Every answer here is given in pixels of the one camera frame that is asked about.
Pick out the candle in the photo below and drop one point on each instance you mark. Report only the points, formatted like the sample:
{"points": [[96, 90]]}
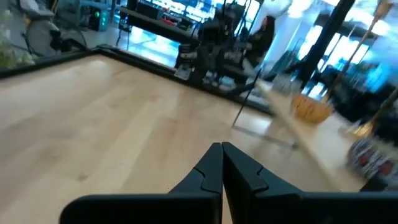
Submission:
{"points": [[370, 160]]}

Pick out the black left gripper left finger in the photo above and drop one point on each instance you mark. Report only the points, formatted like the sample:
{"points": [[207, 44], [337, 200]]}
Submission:
{"points": [[205, 180]]}

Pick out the black floor fan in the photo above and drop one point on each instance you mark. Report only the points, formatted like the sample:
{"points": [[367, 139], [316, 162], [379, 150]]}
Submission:
{"points": [[46, 37]]}

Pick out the black computer tower green light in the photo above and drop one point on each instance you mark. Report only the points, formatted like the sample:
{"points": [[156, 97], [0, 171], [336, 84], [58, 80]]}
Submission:
{"points": [[99, 18]]}

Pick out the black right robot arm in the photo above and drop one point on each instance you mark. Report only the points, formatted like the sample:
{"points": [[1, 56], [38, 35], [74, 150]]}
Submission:
{"points": [[211, 53]]}

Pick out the green potted plant black pot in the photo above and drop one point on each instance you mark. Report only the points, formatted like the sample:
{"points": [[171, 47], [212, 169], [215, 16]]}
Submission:
{"points": [[9, 56]]}

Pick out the grey desk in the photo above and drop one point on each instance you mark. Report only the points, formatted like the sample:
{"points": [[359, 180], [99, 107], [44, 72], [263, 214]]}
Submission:
{"points": [[155, 25]]}

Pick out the yellow woven basket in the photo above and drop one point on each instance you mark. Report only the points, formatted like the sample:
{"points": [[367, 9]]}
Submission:
{"points": [[311, 109]]}

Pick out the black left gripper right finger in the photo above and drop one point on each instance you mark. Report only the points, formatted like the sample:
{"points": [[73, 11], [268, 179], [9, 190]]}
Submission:
{"points": [[242, 174]]}

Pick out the gold candlestick holder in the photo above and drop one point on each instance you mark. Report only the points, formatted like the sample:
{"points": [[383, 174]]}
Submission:
{"points": [[363, 130], [357, 49]]}

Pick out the wooden shelf riser black legs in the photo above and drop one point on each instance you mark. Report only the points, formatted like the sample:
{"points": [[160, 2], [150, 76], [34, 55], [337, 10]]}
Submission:
{"points": [[314, 140]]}

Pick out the person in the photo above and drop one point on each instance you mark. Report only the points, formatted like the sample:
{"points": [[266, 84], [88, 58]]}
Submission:
{"points": [[262, 40]]}

